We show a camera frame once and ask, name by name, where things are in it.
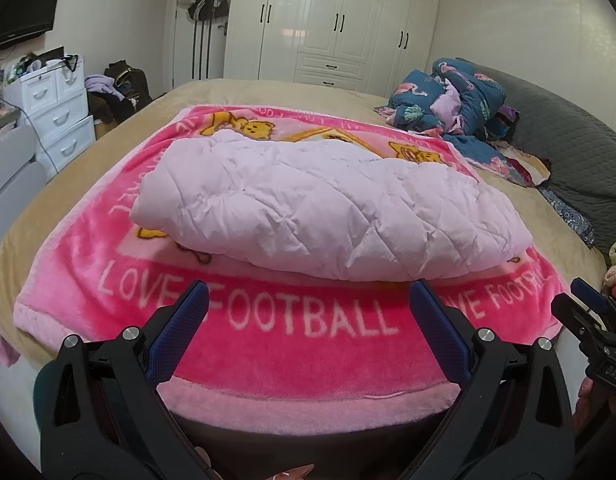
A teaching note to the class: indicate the dark travel bag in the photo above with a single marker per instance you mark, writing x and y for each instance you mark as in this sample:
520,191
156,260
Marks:
130,90

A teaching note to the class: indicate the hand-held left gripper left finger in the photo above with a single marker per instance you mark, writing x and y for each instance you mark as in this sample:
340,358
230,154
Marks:
180,331

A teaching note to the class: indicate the grey quilted headboard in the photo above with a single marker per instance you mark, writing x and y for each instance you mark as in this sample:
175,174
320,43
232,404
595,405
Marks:
572,145

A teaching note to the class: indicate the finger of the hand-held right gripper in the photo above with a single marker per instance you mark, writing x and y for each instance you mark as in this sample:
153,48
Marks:
585,289

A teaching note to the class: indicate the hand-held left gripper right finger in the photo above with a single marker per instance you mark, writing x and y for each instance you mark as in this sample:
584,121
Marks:
437,327

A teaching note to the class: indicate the white door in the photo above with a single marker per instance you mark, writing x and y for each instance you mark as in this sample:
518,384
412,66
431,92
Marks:
198,55

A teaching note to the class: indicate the blue patterned pillow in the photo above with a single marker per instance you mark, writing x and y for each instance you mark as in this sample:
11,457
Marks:
570,215

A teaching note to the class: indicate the pink quilted jacket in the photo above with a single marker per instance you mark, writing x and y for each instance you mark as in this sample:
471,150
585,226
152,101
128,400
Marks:
328,210

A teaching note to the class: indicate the pink bear printed blanket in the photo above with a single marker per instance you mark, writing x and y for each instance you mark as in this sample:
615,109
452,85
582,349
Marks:
298,360

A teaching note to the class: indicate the lilac cloth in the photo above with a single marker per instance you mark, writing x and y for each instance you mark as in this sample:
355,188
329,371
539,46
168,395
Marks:
103,85

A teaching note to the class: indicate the bed with beige cover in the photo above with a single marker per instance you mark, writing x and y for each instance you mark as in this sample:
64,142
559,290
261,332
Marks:
88,170

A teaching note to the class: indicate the blue flamingo print quilt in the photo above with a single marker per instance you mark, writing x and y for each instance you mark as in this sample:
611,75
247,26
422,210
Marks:
437,100

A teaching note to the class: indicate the white drawer cabinet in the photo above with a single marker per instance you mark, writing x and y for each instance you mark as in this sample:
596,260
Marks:
53,110

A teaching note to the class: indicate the white wardrobe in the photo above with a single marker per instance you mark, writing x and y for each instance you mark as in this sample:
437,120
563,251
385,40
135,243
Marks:
338,25

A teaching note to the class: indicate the light grey chair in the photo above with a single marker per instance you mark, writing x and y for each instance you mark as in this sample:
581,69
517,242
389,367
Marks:
13,180

